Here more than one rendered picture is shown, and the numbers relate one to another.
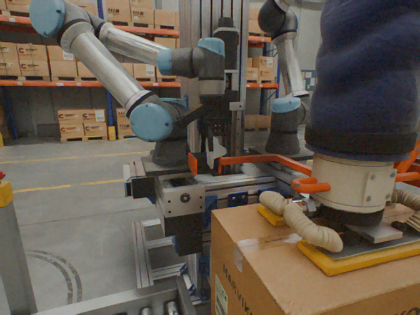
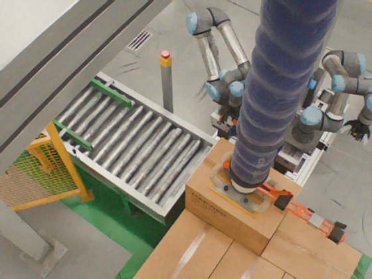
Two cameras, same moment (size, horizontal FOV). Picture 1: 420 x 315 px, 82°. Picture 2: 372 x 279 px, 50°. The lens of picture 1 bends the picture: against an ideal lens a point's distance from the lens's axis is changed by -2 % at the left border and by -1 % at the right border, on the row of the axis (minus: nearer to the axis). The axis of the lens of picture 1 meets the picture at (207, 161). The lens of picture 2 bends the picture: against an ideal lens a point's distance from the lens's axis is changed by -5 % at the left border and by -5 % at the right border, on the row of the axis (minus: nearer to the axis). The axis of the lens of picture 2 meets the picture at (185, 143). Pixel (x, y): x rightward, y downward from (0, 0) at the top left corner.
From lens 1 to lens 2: 223 cm
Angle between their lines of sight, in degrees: 59
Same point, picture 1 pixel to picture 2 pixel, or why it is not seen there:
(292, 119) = (304, 127)
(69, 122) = not seen: outside the picture
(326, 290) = (201, 188)
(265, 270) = (198, 171)
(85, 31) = (202, 36)
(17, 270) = (167, 88)
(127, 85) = (209, 70)
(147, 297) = (200, 137)
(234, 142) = not seen: hidden behind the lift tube
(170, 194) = (213, 117)
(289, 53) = not seen: hidden behind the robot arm
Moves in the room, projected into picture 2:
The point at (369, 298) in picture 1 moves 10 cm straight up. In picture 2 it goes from (206, 198) to (207, 192)
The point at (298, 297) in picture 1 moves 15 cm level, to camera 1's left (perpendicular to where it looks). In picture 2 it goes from (193, 183) to (179, 165)
